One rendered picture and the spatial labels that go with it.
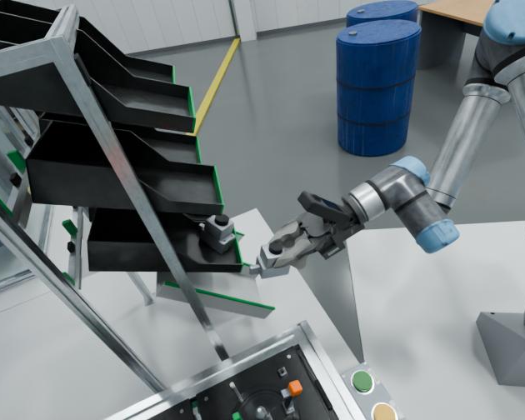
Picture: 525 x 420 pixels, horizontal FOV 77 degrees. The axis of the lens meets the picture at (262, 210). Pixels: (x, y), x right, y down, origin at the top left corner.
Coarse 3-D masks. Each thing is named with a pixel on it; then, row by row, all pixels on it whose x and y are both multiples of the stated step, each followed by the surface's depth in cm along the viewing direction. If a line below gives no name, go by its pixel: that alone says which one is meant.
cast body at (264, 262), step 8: (264, 248) 69; (272, 248) 67; (280, 248) 68; (264, 256) 68; (272, 256) 67; (280, 256) 67; (256, 264) 72; (264, 264) 68; (272, 264) 68; (256, 272) 70; (264, 272) 69; (272, 272) 69; (280, 272) 70; (288, 272) 71
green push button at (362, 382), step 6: (360, 372) 69; (366, 372) 69; (354, 378) 69; (360, 378) 68; (366, 378) 68; (354, 384) 68; (360, 384) 68; (366, 384) 68; (360, 390) 67; (366, 390) 67
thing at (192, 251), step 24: (96, 216) 60; (120, 216) 68; (168, 216) 70; (96, 240) 55; (120, 240) 65; (144, 240) 67; (192, 240) 71; (96, 264) 58; (120, 264) 59; (144, 264) 60; (192, 264) 63; (216, 264) 64; (240, 264) 66
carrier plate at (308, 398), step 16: (288, 352) 75; (256, 368) 74; (272, 368) 73; (288, 368) 73; (304, 368) 72; (224, 384) 72; (240, 384) 72; (256, 384) 71; (288, 384) 70; (304, 384) 70; (208, 400) 71; (224, 400) 70; (304, 400) 67; (320, 400) 67; (208, 416) 68; (224, 416) 68; (304, 416) 65; (320, 416) 65
